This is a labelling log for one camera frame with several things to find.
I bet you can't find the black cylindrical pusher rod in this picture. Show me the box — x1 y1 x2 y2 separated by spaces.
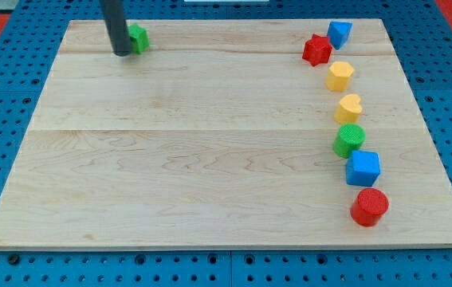
99 0 132 57

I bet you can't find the green star block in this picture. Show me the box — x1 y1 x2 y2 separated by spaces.
128 23 150 54

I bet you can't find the red star block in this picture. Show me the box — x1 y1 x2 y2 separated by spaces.
302 33 332 66

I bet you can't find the blue triangle block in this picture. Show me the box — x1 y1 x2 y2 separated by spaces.
327 21 352 49

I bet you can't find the wooden board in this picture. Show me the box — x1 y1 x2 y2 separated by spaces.
0 18 452 251

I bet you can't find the yellow hexagon block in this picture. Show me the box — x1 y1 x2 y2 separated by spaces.
325 61 355 92

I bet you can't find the yellow heart block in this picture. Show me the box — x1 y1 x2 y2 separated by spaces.
334 94 363 124

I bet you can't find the green cylinder block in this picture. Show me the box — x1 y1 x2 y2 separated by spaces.
332 123 366 158

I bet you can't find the blue cube block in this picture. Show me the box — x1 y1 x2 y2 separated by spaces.
345 150 381 187

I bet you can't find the red cylinder block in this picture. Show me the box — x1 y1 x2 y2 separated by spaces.
350 187 389 227

